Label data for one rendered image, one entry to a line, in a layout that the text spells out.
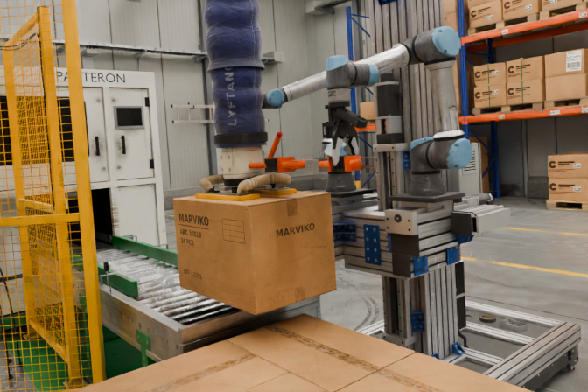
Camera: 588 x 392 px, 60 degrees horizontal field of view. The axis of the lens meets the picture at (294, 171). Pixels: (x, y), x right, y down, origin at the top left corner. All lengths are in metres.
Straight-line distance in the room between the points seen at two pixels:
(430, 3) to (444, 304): 1.40
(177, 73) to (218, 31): 9.99
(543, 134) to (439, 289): 8.17
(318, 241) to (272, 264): 0.23
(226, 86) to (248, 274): 0.75
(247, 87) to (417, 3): 0.87
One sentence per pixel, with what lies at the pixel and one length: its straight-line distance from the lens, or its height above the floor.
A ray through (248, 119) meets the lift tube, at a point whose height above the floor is 1.39.
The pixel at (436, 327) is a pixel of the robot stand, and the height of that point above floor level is 0.39.
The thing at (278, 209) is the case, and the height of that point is 1.04.
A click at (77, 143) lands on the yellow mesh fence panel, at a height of 1.34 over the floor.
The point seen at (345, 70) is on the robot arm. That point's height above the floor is 1.51.
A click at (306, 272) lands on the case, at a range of 2.00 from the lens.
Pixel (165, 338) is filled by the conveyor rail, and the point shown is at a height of 0.54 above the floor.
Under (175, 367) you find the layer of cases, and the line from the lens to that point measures 1.88.
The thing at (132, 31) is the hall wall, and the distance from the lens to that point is 11.82.
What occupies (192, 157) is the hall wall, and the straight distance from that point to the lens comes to 12.07.
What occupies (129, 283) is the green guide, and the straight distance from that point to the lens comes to 2.78.
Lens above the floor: 1.27
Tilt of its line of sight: 3 degrees down
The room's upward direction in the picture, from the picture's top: 3 degrees counter-clockwise
